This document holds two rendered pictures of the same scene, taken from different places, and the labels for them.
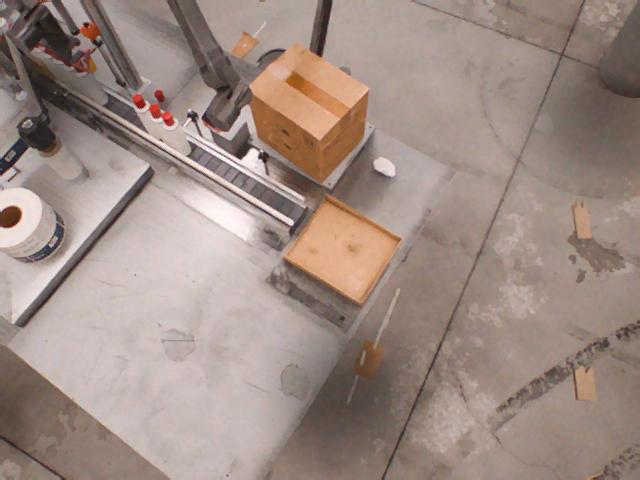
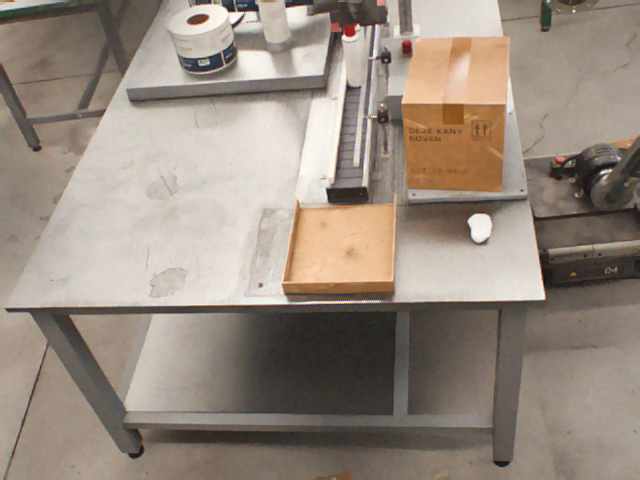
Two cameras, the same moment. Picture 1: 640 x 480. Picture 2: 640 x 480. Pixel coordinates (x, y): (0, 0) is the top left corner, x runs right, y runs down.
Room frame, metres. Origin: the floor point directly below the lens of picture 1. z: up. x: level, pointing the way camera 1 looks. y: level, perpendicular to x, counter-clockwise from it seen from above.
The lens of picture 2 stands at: (-0.01, -1.23, 2.10)
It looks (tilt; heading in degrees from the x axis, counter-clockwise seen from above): 44 degrees down; 66
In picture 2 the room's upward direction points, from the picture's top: 11 degrees counter-clockwise
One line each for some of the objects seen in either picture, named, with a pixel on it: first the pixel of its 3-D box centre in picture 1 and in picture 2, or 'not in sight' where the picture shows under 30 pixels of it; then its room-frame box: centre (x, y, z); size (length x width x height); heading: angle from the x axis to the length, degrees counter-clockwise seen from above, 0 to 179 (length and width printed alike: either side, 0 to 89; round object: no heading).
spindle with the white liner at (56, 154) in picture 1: (53, 151); (271, 5); (0.89, 0.82, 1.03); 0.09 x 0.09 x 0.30
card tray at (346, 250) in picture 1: (342, 248); (342, 241); (0.56, -0.08, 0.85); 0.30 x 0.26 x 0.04; 53
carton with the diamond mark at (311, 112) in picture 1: (309, 114); (458, 113); (0.99, -0.01, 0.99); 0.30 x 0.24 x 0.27; 46
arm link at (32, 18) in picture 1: (41, 21); not in sight; (1.07, 0.69, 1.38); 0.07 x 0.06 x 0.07; 149
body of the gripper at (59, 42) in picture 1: (55, 36); not in sight; (1.07, 0.69, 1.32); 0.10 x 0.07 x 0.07; 59
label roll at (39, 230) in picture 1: (23, 226); (203, 39); (0.67, 0.93, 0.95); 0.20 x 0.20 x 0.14
